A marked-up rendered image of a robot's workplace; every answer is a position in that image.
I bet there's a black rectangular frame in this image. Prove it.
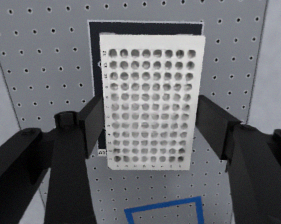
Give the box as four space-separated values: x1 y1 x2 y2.
87 20 205 156

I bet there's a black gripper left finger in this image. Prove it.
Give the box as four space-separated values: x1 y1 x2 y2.
0 94 105 224

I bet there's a white well plate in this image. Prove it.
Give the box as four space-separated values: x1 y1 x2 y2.
100 35 205 170

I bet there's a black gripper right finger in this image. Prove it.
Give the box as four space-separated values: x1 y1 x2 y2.
195 95 281 224

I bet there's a blue tape outline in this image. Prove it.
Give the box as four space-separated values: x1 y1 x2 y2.
124 196 204 224

